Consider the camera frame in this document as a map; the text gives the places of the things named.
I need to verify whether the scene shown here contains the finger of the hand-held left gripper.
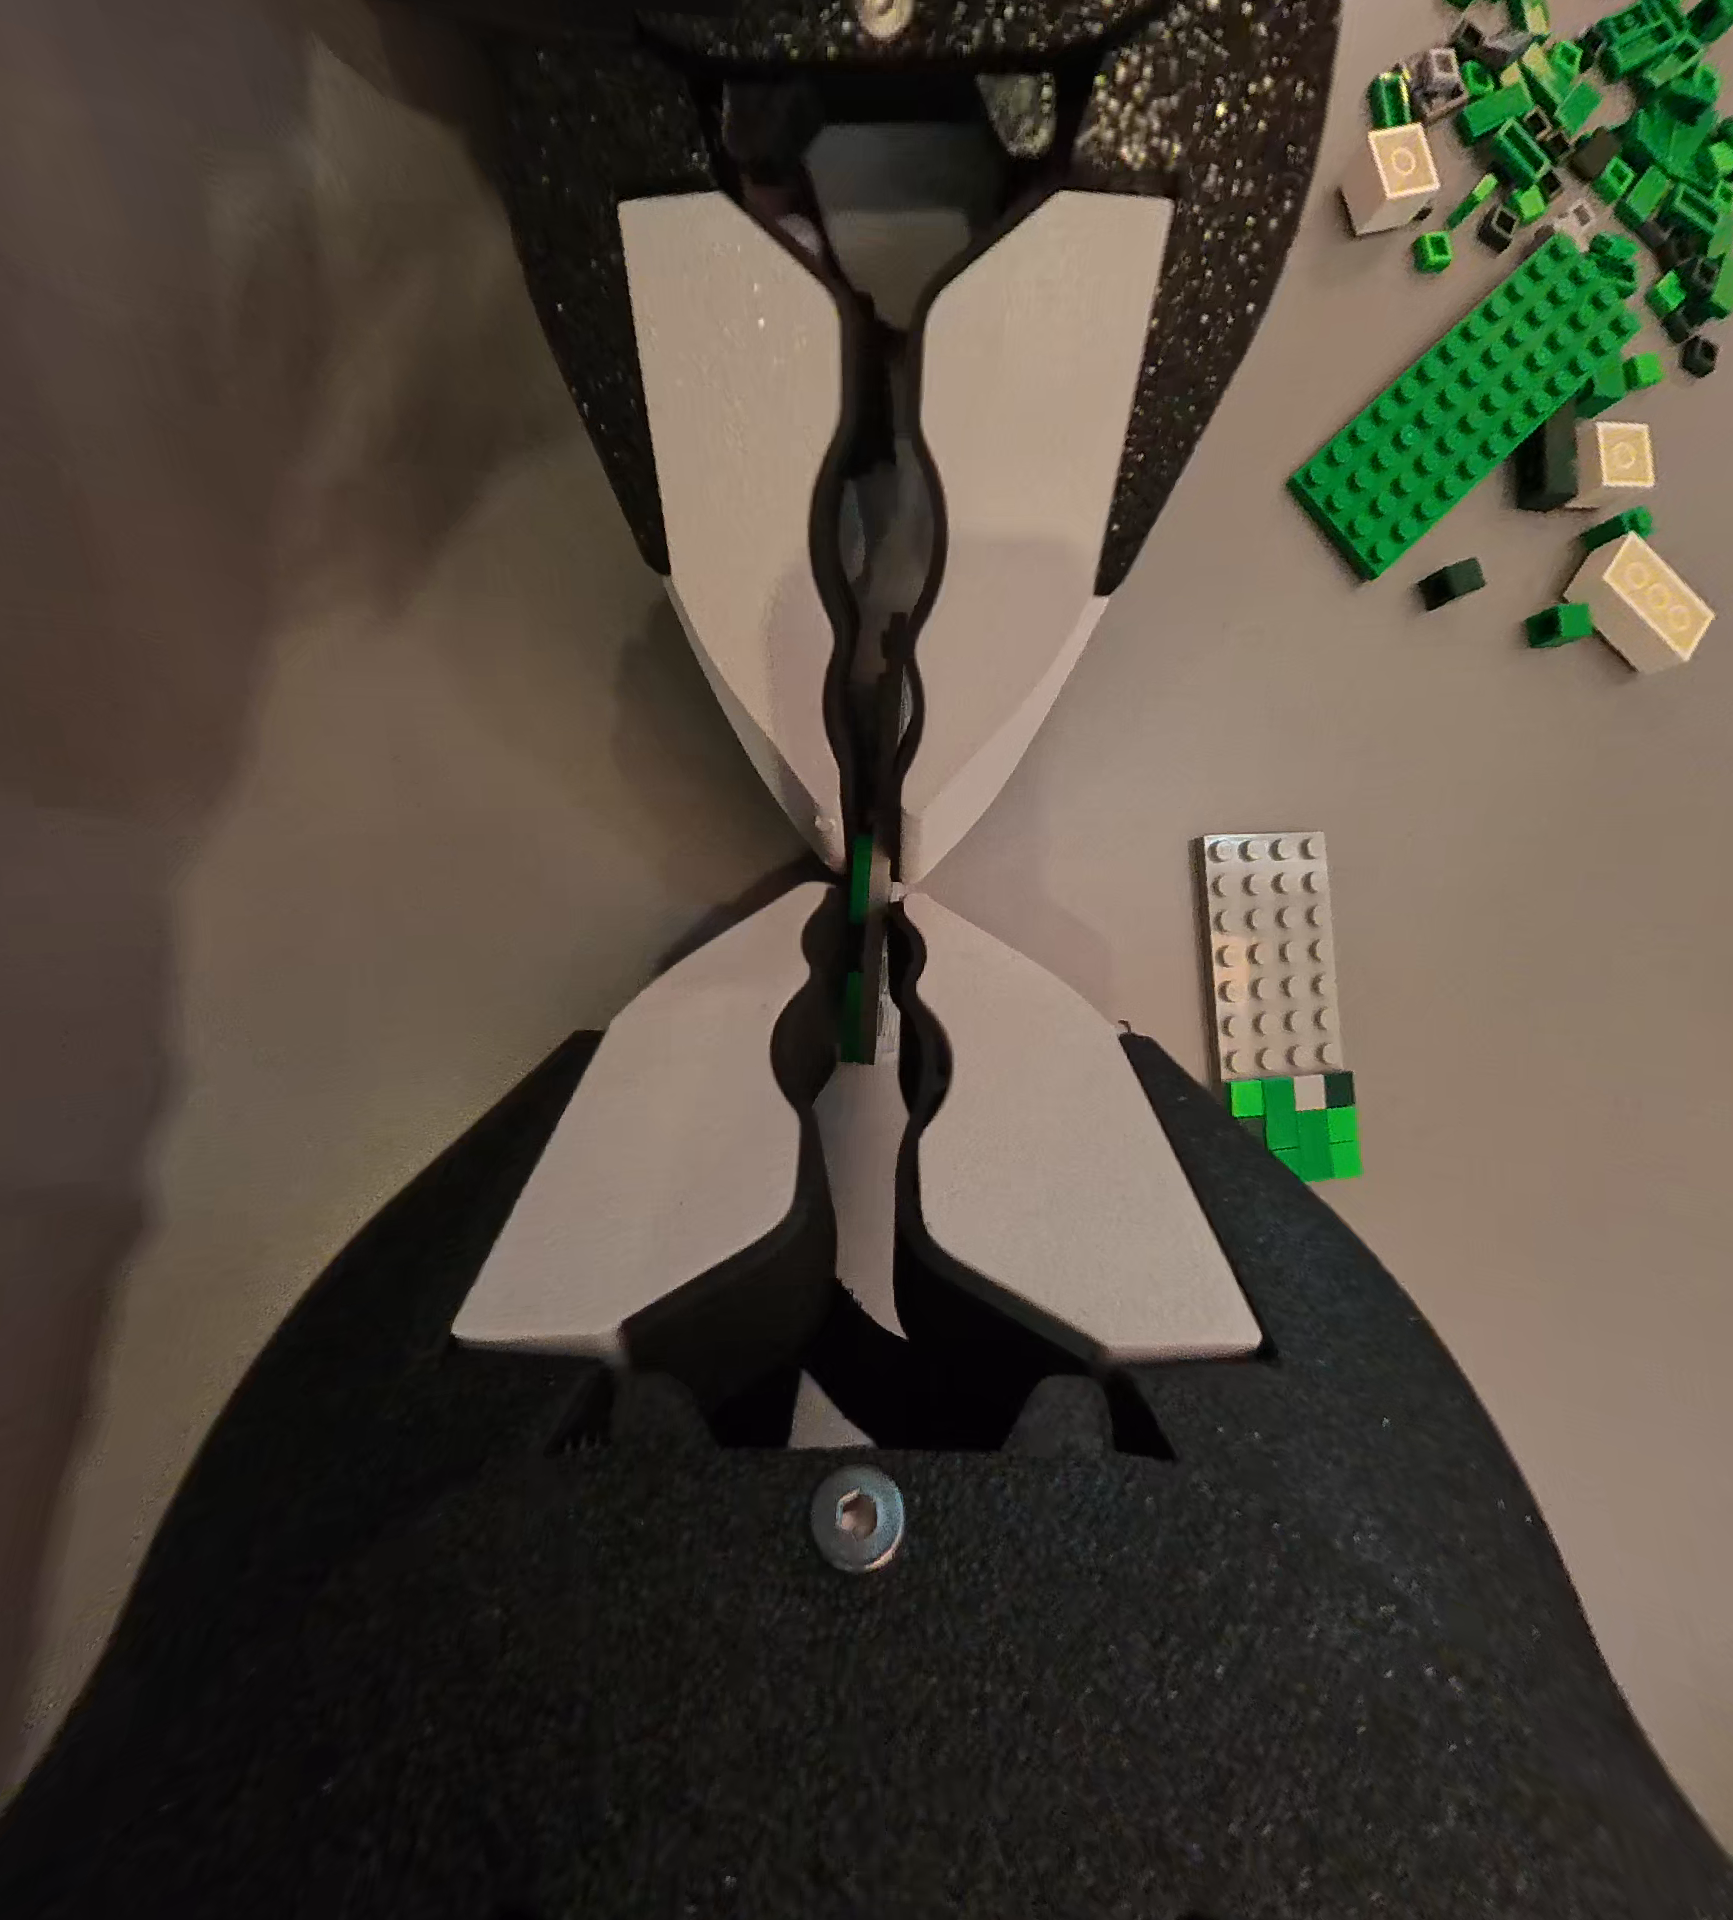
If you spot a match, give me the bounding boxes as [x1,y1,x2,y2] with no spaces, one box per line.
[888,184,1179,890]
[613,188,874,881]

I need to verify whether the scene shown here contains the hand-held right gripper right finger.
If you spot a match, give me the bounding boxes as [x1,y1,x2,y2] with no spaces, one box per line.
[884,893,1269,1446]

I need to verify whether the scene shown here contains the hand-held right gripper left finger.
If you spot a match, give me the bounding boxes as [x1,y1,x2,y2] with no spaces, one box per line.
[451,883,844,1446]

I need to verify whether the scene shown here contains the grey plate with green tiles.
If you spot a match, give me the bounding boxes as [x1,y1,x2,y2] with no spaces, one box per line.
[810,833,910,1341]

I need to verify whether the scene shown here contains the grey plate green white tiles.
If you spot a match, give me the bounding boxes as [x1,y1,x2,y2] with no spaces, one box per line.
[1198,829,1366,1184]

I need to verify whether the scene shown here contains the square cream brick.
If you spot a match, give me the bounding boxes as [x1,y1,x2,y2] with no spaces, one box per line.
[1570,421,1658,510]
[1340,122,1445,235]

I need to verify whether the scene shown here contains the large green studded plate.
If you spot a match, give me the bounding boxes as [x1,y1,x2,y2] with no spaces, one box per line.
[1286,233,1648,584]

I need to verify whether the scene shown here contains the pile of green bricks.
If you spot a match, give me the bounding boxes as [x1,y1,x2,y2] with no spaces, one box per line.
[1369,0,1733,378]

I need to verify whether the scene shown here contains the long cream brick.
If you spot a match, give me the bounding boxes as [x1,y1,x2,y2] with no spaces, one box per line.
[1562,533,1719,672]

